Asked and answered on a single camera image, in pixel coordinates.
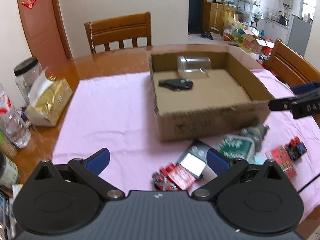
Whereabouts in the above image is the clear plastic jar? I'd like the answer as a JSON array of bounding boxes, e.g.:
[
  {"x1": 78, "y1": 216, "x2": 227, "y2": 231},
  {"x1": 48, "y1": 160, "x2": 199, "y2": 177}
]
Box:
[{"x1": 177, "y1": 56, "x2": 212, "y2": 78}]

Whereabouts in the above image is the black oval case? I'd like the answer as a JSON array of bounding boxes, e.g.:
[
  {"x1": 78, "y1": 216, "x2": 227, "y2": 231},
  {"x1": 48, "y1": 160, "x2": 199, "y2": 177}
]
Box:
[{"x1": 158, "y1": 78, "x2": 194, "y2": 92}]

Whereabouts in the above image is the green label bottle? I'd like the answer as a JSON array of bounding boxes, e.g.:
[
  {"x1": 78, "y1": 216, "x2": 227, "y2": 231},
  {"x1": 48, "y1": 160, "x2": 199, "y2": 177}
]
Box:
[{"x1": 217, "y1": 119, "x2": 270, "y2": 163}]

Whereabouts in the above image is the black red toy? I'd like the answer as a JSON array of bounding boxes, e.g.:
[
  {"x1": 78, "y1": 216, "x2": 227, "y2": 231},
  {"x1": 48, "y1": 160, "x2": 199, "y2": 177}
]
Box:
[{"x1": 284, "y1": 136, "x2": 308, "y2": 161}]

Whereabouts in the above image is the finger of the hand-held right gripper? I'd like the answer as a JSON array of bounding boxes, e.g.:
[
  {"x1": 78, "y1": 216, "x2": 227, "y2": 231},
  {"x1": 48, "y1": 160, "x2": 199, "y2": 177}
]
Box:
[
  {"x1": 293, "y1": 81, "x2": 320, "y2": 96},
  {"x1": 268, "y1": 97, "x2": 299, "y2": 112}
]

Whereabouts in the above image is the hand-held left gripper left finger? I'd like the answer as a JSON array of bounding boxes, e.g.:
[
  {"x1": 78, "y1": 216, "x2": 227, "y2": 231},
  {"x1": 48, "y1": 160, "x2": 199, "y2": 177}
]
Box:
[{"x1": 34, "y1": 148, "x2": 125, "y2": 202}]

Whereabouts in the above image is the pink card case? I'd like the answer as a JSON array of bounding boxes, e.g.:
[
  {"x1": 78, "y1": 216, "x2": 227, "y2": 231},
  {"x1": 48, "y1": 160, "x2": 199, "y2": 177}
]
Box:
[{"x1": 265, "y1": 146, "x2": 298, "y2": 178}]

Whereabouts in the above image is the pink cloth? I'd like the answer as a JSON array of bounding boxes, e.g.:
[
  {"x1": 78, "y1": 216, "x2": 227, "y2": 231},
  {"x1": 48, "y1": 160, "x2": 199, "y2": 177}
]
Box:
[{"x1": 52, "y1": 69, "x2": 320, "y2": 209}]

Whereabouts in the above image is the grey device with screen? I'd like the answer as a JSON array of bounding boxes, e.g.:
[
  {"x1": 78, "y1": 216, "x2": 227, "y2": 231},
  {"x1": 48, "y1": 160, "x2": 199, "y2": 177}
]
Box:
[{"x1": 175, "y1": 140, "x2": 213, "y2": 179}]

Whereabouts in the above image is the open cardboard carton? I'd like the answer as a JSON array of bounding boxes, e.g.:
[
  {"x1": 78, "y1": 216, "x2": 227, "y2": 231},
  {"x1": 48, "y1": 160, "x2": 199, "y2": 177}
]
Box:
[{"x1": 240, "y1": 29, "x2": 262, "y2": 52}]

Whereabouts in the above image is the golden tissue pack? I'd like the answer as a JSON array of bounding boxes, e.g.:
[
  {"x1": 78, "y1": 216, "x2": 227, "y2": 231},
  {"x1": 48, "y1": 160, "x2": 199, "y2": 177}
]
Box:
[{"x1": 25, "y1": 66, "x2": 73, "y2": 127}]

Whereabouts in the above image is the wooden chair back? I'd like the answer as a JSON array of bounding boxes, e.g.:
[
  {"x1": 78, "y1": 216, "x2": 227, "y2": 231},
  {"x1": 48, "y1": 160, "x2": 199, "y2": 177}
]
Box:
[{"x1": 84, "y1": 12, "x2": 152, "y2": 54}]

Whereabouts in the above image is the black lid plastic jar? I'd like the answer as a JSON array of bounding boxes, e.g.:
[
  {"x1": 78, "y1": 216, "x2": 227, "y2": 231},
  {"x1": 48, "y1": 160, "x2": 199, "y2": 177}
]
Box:
[{"x1": 14, "y1": 57, "x2": 43, "y2": 105}]

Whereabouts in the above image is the red gift box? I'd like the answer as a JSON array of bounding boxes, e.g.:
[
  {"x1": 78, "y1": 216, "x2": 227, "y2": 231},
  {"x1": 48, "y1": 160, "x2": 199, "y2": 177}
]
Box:
[{"x1": 260, "y1": 37, "x2": 276, "y2": 56}]

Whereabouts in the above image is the pile of yellow bags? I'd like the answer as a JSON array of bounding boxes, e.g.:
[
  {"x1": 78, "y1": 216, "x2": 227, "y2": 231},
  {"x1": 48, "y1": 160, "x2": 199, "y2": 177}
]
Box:
[{"x1": 222, "y1": 12, "x2": 245, "y2": 44}]

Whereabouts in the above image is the cardboard box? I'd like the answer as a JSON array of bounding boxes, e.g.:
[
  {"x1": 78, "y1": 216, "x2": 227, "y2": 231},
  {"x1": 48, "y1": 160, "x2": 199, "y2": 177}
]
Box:
[{"x1": 148, "y1": 51, "x2": 275, "y2": 142}]

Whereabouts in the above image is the dark entrance door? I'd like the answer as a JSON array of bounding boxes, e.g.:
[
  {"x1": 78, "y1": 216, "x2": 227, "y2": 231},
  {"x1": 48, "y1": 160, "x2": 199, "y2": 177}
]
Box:
[{"x1": 189, "y1": 0, "x2": 208, "y2": 34}]

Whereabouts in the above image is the grey refrigerator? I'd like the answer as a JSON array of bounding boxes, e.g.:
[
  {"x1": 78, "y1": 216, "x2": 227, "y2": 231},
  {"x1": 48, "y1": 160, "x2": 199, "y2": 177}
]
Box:
[{"x1": 287, "y1": 14, "x2": 313, "y2": 57}]

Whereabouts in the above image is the clear water bottle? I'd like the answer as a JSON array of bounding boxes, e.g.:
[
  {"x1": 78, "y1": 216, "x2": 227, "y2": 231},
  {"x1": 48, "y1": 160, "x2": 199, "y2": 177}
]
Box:
[{"x1": 0, "y1": 84, "x2": 32, "y2": 148}]

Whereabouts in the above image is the pale green canister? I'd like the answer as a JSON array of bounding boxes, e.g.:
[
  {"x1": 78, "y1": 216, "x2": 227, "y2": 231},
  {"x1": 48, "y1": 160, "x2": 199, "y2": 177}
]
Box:
[{"x1": 0, "y1": 152, "x2": 19, "y2": 188}]

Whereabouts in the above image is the brown wooden door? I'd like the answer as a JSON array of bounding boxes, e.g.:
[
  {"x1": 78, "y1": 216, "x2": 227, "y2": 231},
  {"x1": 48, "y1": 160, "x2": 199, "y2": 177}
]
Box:
[{"x1": 15, "y1": 0, "x2": 73, "y2": 60}]

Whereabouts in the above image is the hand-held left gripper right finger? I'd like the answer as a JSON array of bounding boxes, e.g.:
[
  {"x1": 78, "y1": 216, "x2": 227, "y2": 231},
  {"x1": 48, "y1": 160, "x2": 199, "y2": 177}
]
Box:
[{"x1": 191, "y1": 149, "x2": 285, "y2": 202}]

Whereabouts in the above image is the wooden chair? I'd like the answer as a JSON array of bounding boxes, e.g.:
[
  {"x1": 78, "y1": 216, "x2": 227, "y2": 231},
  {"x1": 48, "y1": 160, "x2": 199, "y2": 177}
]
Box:
[
  {"x1": 264, "y1": 39, "x2": 320, "y2": 90},
  {"x1": 84, "y1": 12, "x2": 152, "y2": 54}
]

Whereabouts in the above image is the red toy train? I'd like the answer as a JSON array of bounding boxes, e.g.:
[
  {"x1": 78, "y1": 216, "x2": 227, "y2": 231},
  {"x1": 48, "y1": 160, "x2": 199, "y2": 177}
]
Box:
[{"x1": 152, "y1": 163, "x2": 196, "y2": 192}]

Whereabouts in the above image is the wooden cabinet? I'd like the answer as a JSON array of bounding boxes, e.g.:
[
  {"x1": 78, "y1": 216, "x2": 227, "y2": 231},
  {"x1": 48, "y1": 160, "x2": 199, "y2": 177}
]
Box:
[{"x1": 207, "y1": 2, "x2": 237, "y2": 34}]

